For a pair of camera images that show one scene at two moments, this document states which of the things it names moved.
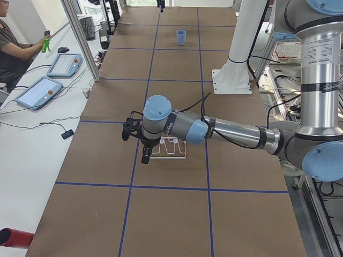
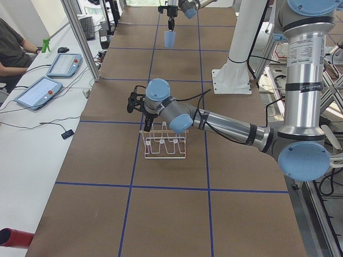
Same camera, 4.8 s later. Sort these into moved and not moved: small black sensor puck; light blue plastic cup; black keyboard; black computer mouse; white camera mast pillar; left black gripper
Moved: light blue plastic cup; left black gripper
Not moved: black computer mouse; white camera mast pillar; black keyboard; small black sensor puck
